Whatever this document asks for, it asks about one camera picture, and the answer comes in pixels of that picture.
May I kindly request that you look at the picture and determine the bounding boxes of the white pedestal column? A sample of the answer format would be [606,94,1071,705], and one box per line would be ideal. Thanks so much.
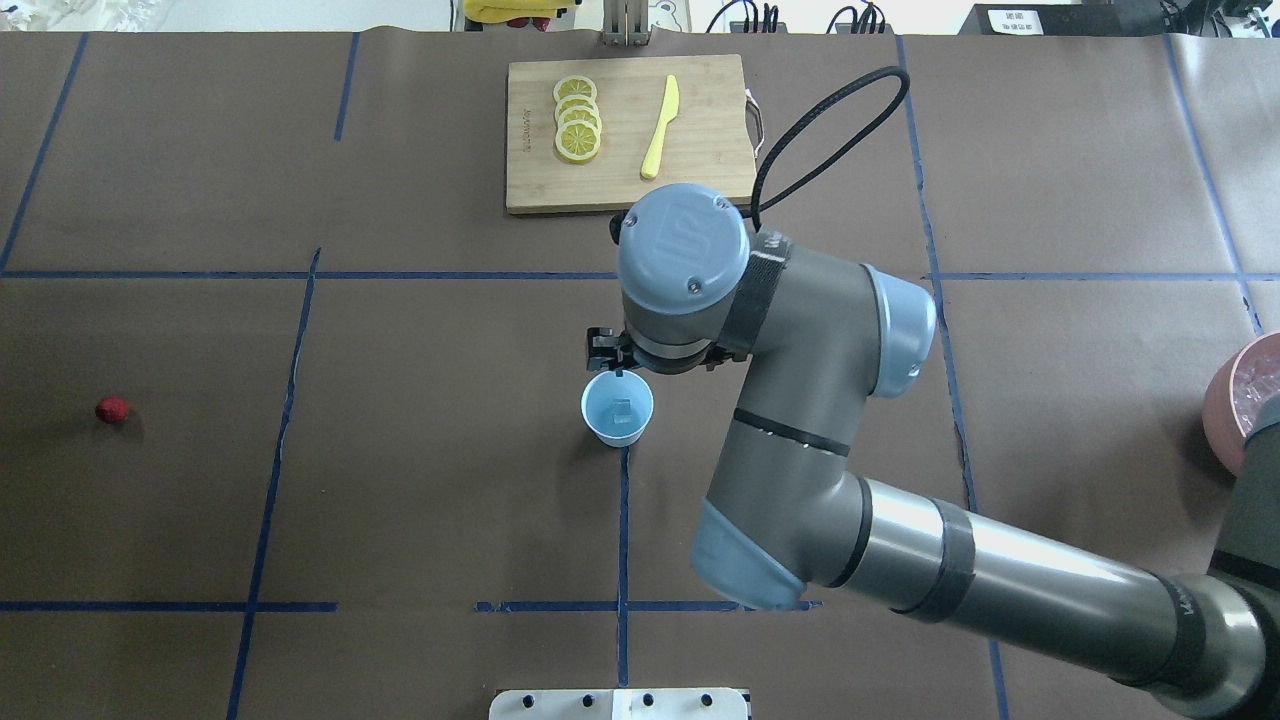
[488,687,753,719]

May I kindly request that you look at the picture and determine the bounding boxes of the clear ice cube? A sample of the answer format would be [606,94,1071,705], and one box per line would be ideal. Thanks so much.
[611,398,635,427]

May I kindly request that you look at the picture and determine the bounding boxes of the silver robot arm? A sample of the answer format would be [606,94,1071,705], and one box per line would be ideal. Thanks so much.
[586,183,1277,719]

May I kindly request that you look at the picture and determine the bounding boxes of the yellow cloth bag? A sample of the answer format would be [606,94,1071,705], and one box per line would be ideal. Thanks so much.
[462,1,581,31]

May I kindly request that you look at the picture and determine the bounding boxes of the pink bowl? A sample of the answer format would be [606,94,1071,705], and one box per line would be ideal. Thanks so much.
[1201,332,1279,477]

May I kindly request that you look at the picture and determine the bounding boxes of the wooden cutting board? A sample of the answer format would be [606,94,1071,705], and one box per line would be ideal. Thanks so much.
[506,54,756,215]

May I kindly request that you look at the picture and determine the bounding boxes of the yellow plastic knife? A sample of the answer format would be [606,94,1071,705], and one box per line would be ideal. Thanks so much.
[640,74,681,181]

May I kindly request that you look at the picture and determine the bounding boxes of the light blue paper cup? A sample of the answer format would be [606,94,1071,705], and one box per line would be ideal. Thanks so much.
[580,372,655,448]

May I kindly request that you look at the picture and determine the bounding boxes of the aluminium frame post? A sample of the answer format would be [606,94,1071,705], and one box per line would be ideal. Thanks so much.
[602,0,652,47]

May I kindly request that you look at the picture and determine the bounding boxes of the red strawberry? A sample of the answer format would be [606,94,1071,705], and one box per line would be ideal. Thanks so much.
[93,396,131,425]

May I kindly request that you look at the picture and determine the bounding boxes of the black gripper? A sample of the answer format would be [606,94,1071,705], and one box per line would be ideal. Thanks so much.
[586,327,634,373]

